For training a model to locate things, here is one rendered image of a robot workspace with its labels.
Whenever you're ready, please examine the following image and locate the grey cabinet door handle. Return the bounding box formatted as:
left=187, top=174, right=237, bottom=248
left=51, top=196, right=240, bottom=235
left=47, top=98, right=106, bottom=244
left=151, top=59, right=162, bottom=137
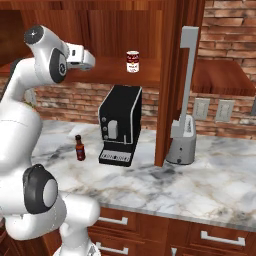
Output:
left=170, top=25, right=200, bottom=139

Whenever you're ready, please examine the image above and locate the wooden drawer front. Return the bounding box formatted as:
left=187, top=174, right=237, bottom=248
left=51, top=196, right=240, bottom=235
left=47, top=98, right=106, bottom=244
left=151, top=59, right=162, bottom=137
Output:
left=187, top=221, right=256, bottom=256
left=87, top=231, right=168, bottom=256
left=89, top=207, right=170, bottom=244

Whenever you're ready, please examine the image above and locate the grey drawer handle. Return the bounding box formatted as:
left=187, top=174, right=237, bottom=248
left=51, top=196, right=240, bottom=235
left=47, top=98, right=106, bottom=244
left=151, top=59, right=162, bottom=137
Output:
left=95, top=241, right=130, bottom=256
left=97, top=216, right=129, bottom=226
left=200, top=230, right=247, bottom=247

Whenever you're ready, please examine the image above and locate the wooden wall shelf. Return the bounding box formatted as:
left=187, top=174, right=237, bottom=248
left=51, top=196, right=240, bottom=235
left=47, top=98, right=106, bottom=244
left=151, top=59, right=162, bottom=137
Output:
left=191, top=58, right=256, bottom=98

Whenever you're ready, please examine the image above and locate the black coffee machine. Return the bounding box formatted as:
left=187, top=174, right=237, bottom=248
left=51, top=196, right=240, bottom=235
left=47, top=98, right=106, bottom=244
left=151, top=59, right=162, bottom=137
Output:
left=97, top=84, right=144, bottom=168

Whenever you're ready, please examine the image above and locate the red and white food can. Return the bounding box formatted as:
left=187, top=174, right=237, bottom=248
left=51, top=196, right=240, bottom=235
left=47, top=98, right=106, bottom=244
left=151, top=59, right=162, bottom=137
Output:
left=126, top=50, right=141, bottom=74

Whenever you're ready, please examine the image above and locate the grey wall outlet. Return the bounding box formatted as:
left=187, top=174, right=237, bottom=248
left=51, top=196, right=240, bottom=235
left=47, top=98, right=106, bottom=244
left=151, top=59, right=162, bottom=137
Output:
left=214, top=99, right=236, bottom=123
left=192, top=97, right=211, bottom=122

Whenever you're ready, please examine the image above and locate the open wooden wall cabinet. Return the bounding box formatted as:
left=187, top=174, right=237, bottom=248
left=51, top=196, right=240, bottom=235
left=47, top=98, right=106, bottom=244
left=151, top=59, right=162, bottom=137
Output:
left=0, top=0, right=183, bottom=89

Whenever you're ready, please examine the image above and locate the red hot sauce bottle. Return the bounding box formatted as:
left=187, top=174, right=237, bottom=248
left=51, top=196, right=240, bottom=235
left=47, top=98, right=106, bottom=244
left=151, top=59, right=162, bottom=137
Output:
left=74, top=134, right=87, bottom=162

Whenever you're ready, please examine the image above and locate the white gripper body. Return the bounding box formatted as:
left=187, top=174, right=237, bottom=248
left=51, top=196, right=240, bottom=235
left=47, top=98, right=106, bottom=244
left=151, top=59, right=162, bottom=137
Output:
left=82, top=49, right=97, bottom=72

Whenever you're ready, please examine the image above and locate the wooden cabinet door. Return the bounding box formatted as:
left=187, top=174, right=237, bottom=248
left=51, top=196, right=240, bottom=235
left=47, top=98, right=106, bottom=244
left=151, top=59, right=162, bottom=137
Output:
left=153, top=0, right=207, bottom=168

